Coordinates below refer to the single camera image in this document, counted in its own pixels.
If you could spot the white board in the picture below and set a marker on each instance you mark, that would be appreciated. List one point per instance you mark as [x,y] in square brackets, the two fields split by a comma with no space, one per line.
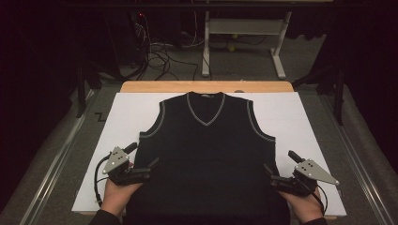
[281,118]

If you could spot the wooden table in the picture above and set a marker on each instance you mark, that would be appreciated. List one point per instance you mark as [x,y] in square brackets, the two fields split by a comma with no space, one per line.
[206,86]

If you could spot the black stand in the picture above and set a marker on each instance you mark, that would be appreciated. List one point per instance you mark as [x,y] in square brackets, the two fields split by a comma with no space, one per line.
[338,93]
[82,87]

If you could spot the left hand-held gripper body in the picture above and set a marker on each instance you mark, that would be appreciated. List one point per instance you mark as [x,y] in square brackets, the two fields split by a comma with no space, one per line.
[116,162]

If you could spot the person's right hand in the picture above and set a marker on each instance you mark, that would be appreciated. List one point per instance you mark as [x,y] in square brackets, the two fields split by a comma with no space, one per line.
[303,207]

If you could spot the metal floor rail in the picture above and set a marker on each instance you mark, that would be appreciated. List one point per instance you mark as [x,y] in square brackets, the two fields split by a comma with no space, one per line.
[359,168]
[53,162]

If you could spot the yellow ball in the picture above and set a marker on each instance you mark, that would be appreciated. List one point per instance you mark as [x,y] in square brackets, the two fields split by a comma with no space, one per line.
[234,36]
[231,48]

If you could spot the person's left hand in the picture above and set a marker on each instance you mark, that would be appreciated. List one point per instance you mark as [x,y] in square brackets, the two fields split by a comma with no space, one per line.
[117,197]

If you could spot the white metal stand frame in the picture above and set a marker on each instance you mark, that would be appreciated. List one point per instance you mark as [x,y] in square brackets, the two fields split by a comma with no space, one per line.
[245,26]

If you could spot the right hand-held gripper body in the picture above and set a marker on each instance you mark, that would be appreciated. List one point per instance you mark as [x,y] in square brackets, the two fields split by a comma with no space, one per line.
[313,172]

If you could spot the black knitted vest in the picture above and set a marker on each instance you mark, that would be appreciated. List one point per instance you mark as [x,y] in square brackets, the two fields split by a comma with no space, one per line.
[206,156]

